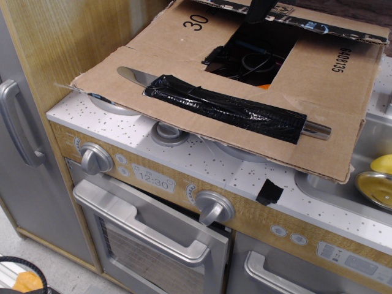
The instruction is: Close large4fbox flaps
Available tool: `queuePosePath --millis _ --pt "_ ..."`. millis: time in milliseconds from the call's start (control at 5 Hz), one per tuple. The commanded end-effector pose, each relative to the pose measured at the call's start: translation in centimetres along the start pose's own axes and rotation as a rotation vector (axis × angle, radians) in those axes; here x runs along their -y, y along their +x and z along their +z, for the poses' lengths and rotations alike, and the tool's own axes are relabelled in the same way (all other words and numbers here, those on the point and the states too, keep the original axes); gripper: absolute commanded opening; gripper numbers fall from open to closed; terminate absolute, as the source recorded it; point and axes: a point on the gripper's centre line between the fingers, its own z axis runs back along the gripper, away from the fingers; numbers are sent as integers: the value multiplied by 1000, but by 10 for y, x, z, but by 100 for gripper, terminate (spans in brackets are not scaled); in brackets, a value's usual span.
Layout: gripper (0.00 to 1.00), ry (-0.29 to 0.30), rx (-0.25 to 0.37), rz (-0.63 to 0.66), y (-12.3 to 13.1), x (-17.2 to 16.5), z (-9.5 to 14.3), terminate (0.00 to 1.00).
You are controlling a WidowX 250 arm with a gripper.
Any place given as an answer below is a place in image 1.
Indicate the silver stove knob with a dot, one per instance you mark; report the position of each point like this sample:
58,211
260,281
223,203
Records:
213,207
95,159

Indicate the silver toy sink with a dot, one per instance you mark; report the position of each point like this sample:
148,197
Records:
374,141

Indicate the small silver bowl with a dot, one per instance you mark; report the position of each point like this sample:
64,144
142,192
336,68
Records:
376,187

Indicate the silver oven door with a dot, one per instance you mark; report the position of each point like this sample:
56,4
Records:
150,247

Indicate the black tape piece on counter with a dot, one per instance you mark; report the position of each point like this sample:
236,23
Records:
269,193

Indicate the grey fridge door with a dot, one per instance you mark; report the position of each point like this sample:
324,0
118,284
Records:
36,199

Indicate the small silver burner knob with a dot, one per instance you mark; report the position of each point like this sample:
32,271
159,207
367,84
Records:
168,136

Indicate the right silver stove knob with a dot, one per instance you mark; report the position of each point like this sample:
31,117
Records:
213,207

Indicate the black tape over knife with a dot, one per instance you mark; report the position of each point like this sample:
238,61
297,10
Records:
226,107

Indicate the large cardboard box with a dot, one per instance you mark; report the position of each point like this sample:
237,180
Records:
331,66

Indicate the silver knife taped to flap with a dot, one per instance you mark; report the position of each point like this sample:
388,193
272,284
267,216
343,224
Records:
131,75

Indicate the silver dishwasher door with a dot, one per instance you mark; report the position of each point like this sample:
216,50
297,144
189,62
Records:
257,267

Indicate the yellow lemon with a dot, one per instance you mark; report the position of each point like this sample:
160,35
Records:
382,164

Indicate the orange object bottom left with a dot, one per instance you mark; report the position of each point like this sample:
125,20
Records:
27,281

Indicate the silver fridge handle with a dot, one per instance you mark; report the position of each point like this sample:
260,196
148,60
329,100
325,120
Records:
9,115

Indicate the left silver stove knob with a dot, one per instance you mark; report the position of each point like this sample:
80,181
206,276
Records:
95,159

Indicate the toy kitchen stove unit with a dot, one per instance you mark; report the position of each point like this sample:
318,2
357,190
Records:
174,175

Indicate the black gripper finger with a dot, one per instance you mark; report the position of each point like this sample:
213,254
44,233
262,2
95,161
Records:
258,10

